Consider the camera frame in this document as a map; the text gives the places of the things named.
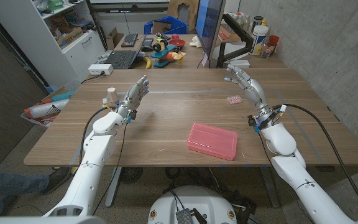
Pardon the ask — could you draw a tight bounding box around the colourful toy airplane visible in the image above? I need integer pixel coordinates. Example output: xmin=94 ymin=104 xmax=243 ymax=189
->
xmin=150 ymin=32 xmax=186 ymax=68

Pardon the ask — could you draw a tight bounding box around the grey table leg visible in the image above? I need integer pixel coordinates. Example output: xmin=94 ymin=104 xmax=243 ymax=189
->
xmin=104 ymin=167 xmax=122 ymax=208
xmin=259 ymin=166 xmax=281 ymax=208

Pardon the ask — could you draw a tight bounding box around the dark lidded bottle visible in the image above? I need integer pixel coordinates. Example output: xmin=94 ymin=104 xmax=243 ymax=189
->
xmin=252 ymin=16 xmax=264 ymax=32

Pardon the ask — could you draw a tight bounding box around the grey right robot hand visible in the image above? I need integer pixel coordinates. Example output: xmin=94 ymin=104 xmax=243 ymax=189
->
xmin=224 ymin=63 xmax=275 ymax=121

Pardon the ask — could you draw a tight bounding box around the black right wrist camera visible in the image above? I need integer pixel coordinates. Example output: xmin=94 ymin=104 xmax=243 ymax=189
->
xmin=247 ymin=114 xmax=262 ymax=133

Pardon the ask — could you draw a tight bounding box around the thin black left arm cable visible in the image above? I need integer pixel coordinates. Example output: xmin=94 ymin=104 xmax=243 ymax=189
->
xmin=91 ymin=123 xmax=129 ymax=216

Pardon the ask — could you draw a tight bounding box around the black keyboard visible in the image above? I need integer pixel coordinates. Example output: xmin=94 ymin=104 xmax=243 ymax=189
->
xmin=121 ymin=33 xmax=139 ymax=48

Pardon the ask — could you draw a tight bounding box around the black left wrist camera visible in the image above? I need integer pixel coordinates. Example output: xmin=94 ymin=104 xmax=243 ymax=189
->
xmin=123 ymin=108 xmax=138 ymax=124

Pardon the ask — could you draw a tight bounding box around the beige small cup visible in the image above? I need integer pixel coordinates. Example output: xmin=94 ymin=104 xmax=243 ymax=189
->
xmin=106 ymin=86 xmax=119 ymax=104

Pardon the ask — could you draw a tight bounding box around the blue plastic bin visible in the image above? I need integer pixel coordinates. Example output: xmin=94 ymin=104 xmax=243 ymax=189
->
xmin=144 ymin=15 xmax=188 ymax=35

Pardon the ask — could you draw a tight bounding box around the large computer monitor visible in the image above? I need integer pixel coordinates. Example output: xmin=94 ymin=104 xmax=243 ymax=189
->
xmin=195 ymin=0 xmax=226 ymax=60

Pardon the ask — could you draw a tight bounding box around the black laptop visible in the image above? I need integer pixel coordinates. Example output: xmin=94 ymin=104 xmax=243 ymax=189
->
xmin=104 ymin=34 xmax=147 ymax=70

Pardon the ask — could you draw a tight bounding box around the white power strip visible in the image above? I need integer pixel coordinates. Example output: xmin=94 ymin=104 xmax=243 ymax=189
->
xmin=88 ymin=63 xmax=114 ymax=76

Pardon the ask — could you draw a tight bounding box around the red cup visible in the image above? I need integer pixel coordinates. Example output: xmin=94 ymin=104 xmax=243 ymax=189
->
xmin=267 ymin=35 xmax=280 ymax=52

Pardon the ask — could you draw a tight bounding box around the clear plastic storage bin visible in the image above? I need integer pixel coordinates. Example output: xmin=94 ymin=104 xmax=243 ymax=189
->
xmin=20 ymin=85 xmax=74 ymax=128

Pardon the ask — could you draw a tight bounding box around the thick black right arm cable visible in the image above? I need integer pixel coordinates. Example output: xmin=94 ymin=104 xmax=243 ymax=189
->
xmin=272 ymin=103 xmax=358 ymax=216

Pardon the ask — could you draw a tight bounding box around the white foam roll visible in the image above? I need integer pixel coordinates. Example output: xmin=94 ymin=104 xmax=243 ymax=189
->
xmin=26 ymin=98 xmax=70 ymax=121

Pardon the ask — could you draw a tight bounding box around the open brown cardboard box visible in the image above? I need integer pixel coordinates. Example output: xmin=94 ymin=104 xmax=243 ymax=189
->
xmin=106 ymin=27 xmax=124 ymax=50

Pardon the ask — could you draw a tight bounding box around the red bowl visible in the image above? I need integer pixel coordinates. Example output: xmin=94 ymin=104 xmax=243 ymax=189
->
xmin=168 ymin=38 xmax=186 ymax=48

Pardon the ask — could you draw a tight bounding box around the flat cardboard box with label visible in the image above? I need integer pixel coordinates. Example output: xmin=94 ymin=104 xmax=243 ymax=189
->
xmin=56 ymin=27 xmax=84 ymax=47

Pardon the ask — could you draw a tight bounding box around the pink plastic pencil case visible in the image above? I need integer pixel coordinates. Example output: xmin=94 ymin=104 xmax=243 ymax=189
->
xmin=186 ymin=122 xmax=239 ymax=162

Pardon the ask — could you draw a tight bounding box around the small white box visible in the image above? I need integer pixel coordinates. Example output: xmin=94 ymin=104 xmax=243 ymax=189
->
xmin=228 ymin=59 xmax=250 ymax=69

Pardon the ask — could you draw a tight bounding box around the white supplement jar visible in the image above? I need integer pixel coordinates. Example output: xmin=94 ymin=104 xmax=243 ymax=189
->
xmin=249 ymin=25 xmax=269 ymax=57

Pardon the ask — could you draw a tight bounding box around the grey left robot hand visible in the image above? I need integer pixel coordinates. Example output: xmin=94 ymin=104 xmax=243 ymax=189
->
xmin=116 ymin=75 xmax=150 ymax=118

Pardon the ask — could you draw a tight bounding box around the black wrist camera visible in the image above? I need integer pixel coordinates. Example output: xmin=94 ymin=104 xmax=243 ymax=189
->
xmin=123 ymin=108 xmax=138 ymax=124
xmin=247 ymin=114 xmax=262 ymax=133

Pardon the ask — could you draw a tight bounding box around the small pink patterned packet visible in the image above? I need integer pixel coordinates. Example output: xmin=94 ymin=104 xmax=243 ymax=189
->
xmin=226 ymin=95 xmax=243 ymax=105

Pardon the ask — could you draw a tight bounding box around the black framed whiteboard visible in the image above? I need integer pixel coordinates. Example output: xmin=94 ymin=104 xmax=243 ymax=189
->
xmin=85 ymin=0 xmax=171 ymax=15

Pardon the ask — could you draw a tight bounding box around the dark person shoe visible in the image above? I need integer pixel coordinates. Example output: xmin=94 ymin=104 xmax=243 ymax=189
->
xmin=40 ymin=167 xmax=71 ymax=195

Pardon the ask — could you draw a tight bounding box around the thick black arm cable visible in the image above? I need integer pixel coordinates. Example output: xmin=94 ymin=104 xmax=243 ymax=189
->
xmin=272 ymin=103 xmax=358 ymax=216
xmin=78 ymin=105 xmax=117 ymax=166

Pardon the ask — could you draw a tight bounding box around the brown cardboard panel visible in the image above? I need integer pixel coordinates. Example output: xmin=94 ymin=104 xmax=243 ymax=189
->
xmin=167 ymin=0 xmax=200 ymax=32

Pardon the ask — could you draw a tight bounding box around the teal foam item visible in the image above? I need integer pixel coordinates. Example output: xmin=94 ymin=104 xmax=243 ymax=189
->
xmin=50 ymin=90 xmax=75 ymax=102

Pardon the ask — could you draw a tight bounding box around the white plush toy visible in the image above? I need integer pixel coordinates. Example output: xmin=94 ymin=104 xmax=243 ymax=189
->
xmin=188 ymin=35 xmax=203 ymax=49

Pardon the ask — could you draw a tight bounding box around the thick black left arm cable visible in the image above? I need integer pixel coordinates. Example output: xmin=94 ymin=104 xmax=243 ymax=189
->
xmin=78 ymin=105 xmax=117 ymax=166

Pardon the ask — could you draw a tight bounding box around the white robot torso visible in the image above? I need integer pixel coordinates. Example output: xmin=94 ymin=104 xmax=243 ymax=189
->
xmin=147 ymin=185 xmax=238 ymax=224

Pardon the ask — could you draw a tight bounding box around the white shelf cabinet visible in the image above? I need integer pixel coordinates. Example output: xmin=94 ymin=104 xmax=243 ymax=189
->
xmin=0 ymin=0 xmax=106 ymax=88

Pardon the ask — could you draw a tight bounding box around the person leg in jeans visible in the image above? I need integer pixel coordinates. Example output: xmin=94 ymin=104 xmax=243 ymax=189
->
xmin=0 ymin=163 xmax=50 ymax=217

